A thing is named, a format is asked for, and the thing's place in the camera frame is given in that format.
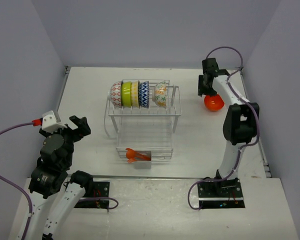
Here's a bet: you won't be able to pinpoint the blue zigzag bowl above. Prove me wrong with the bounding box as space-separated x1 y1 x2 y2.
138 81 150 109

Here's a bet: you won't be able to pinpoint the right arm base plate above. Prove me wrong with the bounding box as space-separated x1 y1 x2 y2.
197 178 245 210

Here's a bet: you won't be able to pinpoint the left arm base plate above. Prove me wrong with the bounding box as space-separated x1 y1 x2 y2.
74 181 110 209

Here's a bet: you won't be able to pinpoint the metal cutlery holder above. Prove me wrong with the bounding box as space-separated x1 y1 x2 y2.
132 151 152 170

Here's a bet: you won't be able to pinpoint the white bowl with red diamonds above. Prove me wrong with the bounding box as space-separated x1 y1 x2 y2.
108 81 122 108

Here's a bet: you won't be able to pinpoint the orange plastic bowl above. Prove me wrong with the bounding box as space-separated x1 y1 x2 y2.
204 94 225 112

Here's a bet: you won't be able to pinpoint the cream bowl with leaf pattern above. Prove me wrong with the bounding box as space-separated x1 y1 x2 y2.
152 81 168 108

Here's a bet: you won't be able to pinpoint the white wire dish rack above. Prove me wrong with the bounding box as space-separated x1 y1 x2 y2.
104 79 182 160

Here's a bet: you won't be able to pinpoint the lime green bowl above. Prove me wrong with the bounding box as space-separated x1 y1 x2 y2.
121 81 132 108

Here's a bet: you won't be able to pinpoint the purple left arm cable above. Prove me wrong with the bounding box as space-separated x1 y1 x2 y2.
0 119 43 240

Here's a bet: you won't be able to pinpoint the orange plastic utensils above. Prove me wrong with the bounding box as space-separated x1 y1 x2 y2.
125 148 151 164

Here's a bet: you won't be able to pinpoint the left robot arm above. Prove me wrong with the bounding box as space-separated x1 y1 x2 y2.
16 111 94 240

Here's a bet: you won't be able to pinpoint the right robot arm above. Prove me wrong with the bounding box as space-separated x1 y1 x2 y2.
197 57 260 205

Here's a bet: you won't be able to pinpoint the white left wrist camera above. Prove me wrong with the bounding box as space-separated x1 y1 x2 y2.
41 110 66 133

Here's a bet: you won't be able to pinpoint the yellow bowl with blue pattern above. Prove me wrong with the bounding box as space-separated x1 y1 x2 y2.
130 81 140 108

